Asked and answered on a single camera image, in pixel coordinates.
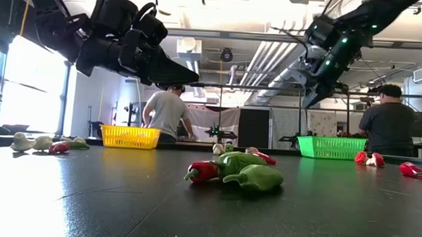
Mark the black round ceiling device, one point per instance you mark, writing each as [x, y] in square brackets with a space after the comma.
[226, 55]

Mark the red toy chili pepper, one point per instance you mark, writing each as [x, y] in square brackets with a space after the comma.
[265, 157]
[59, 147]
[411, 170]
[202, 171]

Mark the pale green white mushroom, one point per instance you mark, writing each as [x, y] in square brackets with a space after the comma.
[43, 143]

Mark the green plastic basket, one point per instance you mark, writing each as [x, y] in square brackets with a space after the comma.
[331, 148]

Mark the white toy garlic bulb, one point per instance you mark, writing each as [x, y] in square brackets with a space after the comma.
[20, 142]

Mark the black table mat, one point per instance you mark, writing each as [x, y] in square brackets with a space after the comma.
[123, 207]

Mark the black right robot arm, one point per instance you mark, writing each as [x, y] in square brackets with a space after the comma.
[376, 15]

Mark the black metal rig frame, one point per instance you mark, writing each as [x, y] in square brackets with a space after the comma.
[348, 109]

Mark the green toy bell pepper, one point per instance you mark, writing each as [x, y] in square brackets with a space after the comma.
[229, 147]
[239, 161]

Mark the green toy chili pepper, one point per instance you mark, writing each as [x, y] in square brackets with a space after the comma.
[256, 177]
[79, 145]

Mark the white ceiling unit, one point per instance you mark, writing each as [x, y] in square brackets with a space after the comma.
[188, 49]

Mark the pink cap toy mushroom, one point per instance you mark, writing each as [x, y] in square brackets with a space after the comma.
[251, 149]

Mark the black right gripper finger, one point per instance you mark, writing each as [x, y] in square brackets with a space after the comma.
[319, 94]

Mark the black background monitor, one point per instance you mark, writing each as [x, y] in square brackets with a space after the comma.
[418, 124]

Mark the bright window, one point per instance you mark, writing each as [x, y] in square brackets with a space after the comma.
[32, 91]

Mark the white wall vent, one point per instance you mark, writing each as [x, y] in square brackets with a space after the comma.
[420, 74]

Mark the black chair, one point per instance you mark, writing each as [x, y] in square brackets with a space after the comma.
[96, 128]

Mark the silver ceiling duct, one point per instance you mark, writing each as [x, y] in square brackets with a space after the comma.
[275, 82]

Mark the yellow plastic basket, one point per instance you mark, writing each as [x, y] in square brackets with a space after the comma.
[129, 136]

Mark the black upright panel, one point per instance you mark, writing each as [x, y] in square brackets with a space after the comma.
[253, 128]

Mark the red toy vegetables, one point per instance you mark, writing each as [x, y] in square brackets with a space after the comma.
[376, 159]

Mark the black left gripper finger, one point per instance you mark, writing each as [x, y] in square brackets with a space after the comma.
[156, 85]
[167, 69]

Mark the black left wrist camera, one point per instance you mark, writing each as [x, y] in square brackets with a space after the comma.
[112, 16]

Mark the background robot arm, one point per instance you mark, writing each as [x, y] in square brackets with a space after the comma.
[219, 134]
[287, 138]

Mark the white toy mushroom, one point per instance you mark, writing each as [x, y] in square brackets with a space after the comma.
[218, 149]
[79, 139]

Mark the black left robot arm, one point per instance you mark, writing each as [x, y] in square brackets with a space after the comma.
[56, 25]

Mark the person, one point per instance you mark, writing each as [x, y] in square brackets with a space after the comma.
[388, 128]
[167, 113]

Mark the white hanging cloth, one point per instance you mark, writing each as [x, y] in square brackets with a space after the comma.
[204, 121]

